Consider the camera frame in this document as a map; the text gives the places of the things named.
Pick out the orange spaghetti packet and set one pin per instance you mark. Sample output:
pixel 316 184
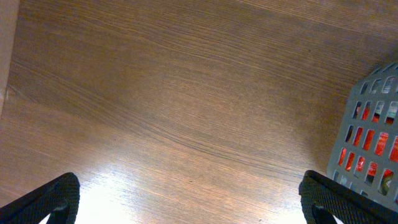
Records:
pixel 368 148

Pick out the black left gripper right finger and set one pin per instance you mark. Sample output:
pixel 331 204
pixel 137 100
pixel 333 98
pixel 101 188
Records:
pixel 326 201

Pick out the grey plastic basket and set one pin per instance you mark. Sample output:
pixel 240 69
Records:
pixel 379 85

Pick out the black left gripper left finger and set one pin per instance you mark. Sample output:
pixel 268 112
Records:
pixel 58 200

